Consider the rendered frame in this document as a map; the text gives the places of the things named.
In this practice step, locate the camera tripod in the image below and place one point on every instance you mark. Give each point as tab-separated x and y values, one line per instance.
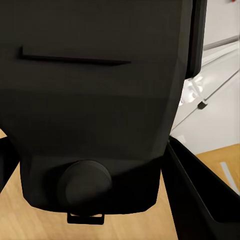
209	62

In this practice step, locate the digital camera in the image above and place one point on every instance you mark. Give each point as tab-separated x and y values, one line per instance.
89	91

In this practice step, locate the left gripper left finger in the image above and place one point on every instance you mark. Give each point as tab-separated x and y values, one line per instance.
9	159

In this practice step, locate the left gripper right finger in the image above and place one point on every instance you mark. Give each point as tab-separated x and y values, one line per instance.
203	206

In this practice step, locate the door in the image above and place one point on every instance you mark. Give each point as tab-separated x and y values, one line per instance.
225	163

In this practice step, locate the wall socket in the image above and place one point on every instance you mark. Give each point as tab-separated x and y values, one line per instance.
181	139

